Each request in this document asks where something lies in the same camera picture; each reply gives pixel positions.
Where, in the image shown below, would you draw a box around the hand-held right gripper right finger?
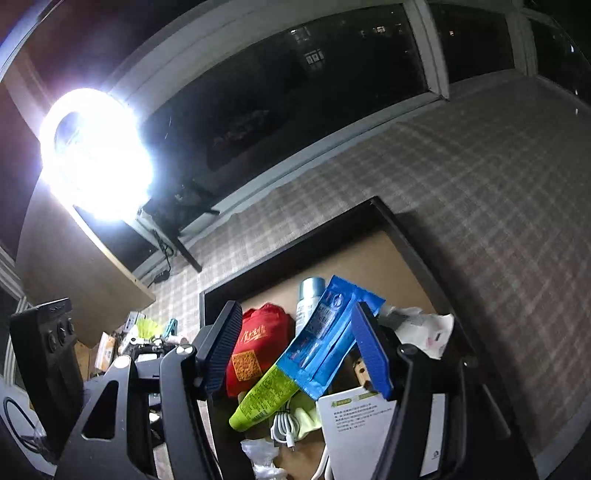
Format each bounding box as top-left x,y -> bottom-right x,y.
351,302 -> 539,480

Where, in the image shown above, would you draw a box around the white printed box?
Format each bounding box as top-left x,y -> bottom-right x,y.
316,389 -> 447,480

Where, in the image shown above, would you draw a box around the beige plaid cloth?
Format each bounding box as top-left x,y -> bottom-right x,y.
148,76 -> 591,480

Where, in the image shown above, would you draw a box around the black storage box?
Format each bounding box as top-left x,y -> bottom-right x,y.
199,196 -> 514,480

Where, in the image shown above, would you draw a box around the red cloth bag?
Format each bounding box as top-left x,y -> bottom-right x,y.
225,303 -> 297,398

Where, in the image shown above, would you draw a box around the blue packet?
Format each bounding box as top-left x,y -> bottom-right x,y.
276,275 -> 387,401

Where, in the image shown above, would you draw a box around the brown wooden panel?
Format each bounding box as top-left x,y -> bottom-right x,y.
16,185 -> 156,348

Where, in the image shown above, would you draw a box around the white bottle in bin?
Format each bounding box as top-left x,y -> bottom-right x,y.
297,275 -> 329,334

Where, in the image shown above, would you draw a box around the white usb cable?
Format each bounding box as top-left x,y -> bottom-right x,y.
269,407 -> 302,449

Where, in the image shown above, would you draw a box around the bright ring light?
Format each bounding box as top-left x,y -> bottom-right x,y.
39,90 -> 156,223

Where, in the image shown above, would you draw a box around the white crumpled paper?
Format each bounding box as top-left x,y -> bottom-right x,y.
379,304 -> 456,361

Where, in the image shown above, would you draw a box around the clear plastic bag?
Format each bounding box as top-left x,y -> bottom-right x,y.
240,438 -> 290,480

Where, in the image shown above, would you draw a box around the green tube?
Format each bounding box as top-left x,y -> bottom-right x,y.
229,364 -> 302,433

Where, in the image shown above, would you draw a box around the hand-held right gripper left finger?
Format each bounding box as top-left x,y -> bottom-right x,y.
53,300 -> 243,480

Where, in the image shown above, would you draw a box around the white window frame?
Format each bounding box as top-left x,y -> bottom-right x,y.
0,0 -> 591,228

